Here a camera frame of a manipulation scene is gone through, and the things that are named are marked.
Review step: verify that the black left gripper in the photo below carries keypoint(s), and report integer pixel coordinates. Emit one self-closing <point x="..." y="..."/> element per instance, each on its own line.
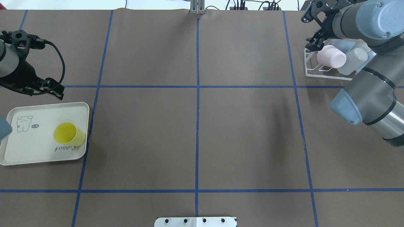
<point x="22" y="76"/>

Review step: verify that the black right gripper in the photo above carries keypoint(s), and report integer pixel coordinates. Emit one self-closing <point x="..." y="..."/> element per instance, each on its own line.
<point x="327" y="24"/>

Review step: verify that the pink plastic cup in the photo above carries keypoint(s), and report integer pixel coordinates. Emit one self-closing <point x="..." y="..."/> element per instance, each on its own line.
<point x="331" y="56"/>

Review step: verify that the grey plastic cup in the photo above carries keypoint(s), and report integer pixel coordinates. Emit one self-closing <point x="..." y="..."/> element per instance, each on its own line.
<point x="354" y="58"/>

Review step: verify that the yellow plastic cup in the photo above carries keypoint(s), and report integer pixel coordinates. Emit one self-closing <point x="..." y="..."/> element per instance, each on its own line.
<point x="69" y="134"/>

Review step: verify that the light blue plastic cup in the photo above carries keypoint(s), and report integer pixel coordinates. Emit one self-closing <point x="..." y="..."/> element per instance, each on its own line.
<point x="343" y="45"/>

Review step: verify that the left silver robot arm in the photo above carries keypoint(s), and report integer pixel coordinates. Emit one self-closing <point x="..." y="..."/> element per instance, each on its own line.
<point x="17" y="74"/>

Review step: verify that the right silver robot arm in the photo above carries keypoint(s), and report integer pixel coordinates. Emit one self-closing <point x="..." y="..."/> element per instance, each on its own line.
<point x="367" y="98"/>

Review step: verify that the cream plastic serving tray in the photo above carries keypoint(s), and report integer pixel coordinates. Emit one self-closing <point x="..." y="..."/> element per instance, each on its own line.
<point x="32" y="140"/>

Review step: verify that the white wire cup rack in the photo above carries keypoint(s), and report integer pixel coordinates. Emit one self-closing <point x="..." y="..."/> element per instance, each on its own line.
<point x="314" y="69"/>

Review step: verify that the grey aluminium camera post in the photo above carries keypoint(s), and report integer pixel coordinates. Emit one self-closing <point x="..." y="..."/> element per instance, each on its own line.
<point x="197" y="7"/>

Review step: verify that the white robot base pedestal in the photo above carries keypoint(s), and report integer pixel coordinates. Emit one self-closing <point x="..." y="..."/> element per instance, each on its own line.
<point x="196" y="222"/>

